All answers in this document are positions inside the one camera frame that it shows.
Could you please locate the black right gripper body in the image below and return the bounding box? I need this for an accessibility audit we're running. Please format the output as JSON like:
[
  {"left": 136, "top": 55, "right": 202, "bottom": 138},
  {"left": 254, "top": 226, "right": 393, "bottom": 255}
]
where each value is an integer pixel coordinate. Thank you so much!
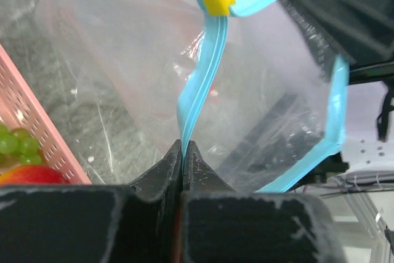
[{"left": 287, "top": 0, "right": 393, "bottom": 84}]

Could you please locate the green grape bunch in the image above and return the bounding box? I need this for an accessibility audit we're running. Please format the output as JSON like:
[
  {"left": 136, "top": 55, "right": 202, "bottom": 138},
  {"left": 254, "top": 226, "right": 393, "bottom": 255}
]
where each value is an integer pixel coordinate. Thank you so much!
[{"left": 1, "top": 124, "right": 44, "bottom": 166}]

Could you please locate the aluminium frame rail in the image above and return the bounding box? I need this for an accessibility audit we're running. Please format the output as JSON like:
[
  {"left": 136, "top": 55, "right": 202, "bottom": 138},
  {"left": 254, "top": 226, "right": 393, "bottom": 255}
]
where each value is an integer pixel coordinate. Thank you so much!
[{"left": 319, "top": 170, "right": 393, "bottom": 251}]

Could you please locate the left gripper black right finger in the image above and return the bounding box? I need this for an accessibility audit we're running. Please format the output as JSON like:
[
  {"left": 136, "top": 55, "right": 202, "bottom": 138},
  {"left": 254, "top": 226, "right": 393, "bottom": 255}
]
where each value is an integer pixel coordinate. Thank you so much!
[{"left": 181, "top": 142, "right": 347, "bottom": 262}]

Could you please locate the clear blue-zipper zip bag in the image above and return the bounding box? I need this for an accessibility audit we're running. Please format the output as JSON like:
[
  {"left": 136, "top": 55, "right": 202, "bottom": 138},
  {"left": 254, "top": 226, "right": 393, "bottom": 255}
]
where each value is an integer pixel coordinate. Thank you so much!
[{"left": 36, "top": 0, "right": 348, "bottom": 192}]

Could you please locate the pink perforated plastic basket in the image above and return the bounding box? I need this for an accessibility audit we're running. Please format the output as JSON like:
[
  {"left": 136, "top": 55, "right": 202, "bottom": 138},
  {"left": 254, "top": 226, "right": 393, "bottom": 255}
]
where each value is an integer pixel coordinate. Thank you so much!
[{"left": 1, "top": 48, "right": 91, "bottom": 184}]

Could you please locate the yellow-red peach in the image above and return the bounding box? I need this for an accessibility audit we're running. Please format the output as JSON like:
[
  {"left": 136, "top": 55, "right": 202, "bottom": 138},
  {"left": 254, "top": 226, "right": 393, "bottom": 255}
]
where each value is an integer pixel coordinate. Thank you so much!
[{"left": 1, "top": 165, "right": 70, "bottom": 185}]

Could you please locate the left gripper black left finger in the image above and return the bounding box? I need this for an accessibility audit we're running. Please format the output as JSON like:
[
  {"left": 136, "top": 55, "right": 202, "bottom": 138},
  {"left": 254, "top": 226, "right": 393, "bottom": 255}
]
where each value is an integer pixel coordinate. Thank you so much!
[{"left": 1, "top": 141, "right": 182, "bottom": 262}]

